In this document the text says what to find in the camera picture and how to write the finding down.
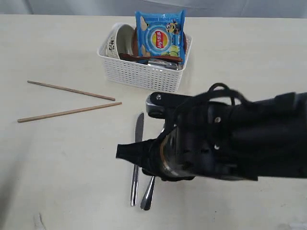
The white perforated plastic basket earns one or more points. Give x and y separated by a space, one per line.
140 75

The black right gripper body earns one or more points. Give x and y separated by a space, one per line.
196 142

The silver metal fork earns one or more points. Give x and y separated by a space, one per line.
147 198

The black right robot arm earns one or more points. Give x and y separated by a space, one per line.
274 138

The brown wooden spoon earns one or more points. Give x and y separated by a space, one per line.
129 57

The wooden chopstick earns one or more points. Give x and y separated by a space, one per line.
28 119
71 90

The dark foil packet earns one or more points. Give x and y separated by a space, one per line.
158 63

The brown wooden plate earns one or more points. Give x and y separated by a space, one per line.
134 44

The blue chips bag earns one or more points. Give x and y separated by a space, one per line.
160 34

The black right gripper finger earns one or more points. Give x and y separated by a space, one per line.
142 154
161 104

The white floral ceramic bowl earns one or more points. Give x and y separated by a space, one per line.
119 40

